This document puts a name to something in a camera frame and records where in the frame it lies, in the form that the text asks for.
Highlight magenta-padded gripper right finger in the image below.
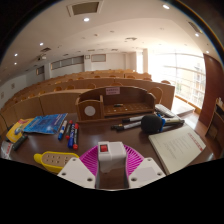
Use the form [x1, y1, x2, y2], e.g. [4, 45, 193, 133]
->
[123, 144, 167, 189]

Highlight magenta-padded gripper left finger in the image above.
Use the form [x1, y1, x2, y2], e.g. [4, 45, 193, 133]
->
[57, 144, 101, 189]

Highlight white charger with red switch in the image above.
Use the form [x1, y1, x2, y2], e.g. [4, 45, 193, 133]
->
[97, 140, 128, 174]

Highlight white book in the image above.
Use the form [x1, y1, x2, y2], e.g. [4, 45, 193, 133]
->
[148, 124, 207, 175]

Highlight thin red marker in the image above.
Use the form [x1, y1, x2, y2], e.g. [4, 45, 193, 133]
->
[65, 120, 74, 140]

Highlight white marker with blue cap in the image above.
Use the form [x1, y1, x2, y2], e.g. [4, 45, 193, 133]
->
[57, 120, 68, 141]

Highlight black foam handheld microphone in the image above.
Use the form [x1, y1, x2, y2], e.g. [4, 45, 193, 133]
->
[140, 114, 185, 135]

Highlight black marker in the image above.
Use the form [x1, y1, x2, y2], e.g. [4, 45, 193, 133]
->
[111, 120, 143, 131]
[121, 114, 148, 123]

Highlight blue booklet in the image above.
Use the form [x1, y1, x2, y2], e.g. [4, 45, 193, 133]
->
[23, 113, 69, 135]

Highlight black remote control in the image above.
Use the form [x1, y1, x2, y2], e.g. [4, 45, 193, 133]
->
[12, 133, 29, 151]

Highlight white remote control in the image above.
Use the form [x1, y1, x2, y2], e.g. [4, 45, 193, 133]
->
[154, 103, 176, 118]

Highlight rows of wooden seats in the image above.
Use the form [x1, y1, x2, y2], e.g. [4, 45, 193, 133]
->
[0, 68, 176, 134]

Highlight wooden desk organizer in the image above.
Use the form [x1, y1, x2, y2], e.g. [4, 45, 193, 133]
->
[75, 85, 157, 122]

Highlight white leaflet with red print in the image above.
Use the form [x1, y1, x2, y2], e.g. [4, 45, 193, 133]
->
[0, 139, 14, 160]

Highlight wooden shelf unit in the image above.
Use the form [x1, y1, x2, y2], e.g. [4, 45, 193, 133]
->
[204, 97, 224, 158]

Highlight large glass window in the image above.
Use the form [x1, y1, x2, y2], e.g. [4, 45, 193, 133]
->
[148, 52, 206, 108]

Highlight ceiling lights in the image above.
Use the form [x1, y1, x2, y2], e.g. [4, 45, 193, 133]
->
[13, 3, 211, 58]

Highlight dark ceiling vent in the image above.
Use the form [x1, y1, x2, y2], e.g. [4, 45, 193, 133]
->
[187, 20, 203, 34]

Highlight square ceiling vent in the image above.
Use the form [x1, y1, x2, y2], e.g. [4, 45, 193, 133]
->
[66, 0, 104, 18]

